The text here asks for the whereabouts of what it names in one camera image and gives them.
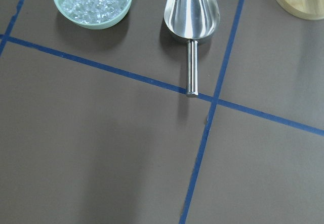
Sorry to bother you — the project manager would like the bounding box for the steel ice scoop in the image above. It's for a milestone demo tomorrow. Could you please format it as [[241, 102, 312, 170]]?
[[164, 0, 220, 97]]

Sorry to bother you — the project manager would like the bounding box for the green bowl of ice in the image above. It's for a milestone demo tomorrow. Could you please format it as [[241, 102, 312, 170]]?
[[53, 0, 132, 29]]

